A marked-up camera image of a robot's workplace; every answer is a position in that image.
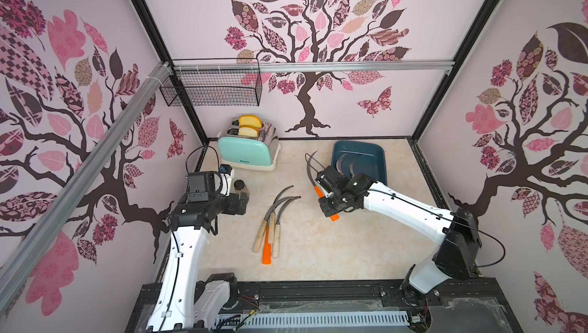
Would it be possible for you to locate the orange handle sickle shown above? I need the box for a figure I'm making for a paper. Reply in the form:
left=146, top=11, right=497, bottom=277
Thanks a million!
left=306, top=152, right=345, bottom=222
left=335, top=152, right=349, bottom=174
left=262, top=222, right=272, bottom=265

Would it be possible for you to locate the teal plastic storage box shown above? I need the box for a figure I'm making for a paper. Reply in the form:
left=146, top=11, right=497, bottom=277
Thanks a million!
left=331, top=141, right=387, bottom=185

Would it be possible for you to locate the wooden handle sickle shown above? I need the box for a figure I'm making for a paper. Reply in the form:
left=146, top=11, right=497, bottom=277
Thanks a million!
left=349, top=154, right=364, bottom=177
left=266, top=185, right=292, bottom=245
left=252, top=197, right=290, bottom=253

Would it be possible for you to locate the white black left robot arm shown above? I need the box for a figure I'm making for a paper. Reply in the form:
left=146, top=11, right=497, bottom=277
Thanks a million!
left=145, top=193, right=249, bottom=332

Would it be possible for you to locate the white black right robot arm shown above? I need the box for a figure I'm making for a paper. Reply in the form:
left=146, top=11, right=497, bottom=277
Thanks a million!
left=314, top=166, right=482, bottom=304

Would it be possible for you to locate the black lid spice jar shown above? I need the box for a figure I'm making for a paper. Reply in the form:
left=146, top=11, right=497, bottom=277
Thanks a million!
left=233, top=180, right=249, bottom=199

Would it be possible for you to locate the mint green toaster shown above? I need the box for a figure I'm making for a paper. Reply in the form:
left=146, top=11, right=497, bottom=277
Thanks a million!
left=218, top=119, right=281, bottom=171

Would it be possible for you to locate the pale bread slice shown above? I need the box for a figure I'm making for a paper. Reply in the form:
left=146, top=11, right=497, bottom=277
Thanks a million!
left=237, top=126, right=260, bottom=138

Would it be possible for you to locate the yellow bread slice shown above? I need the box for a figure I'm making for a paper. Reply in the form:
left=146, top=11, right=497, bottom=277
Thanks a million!
left=238, top=115, right=263, bottom=129

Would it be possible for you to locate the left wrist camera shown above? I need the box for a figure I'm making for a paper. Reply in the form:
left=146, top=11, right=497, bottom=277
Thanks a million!
left=186, top=165, right=235, bottom=203

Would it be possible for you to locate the black wire basket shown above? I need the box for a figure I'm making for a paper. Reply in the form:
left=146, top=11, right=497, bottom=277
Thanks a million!
left=159, top=57, right=263, bottom=107

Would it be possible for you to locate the white vented cable duct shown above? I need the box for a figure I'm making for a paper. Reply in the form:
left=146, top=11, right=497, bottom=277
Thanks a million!
left=213, top=311, right=410, bottom=329

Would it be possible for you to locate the aluminium rail back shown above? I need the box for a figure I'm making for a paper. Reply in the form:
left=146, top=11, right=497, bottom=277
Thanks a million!
left=174, top=60, right=455, bottom=74

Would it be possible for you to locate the aluminium rail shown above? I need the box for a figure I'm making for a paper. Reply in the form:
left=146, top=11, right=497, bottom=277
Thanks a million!
left=1, top=62, right=173, bottom=313
left=174, top=60, right=455, bottom=74

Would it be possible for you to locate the aluminium rail left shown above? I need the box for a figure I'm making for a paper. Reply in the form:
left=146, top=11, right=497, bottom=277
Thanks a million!
left=1, top=62, right=173, bottom=313

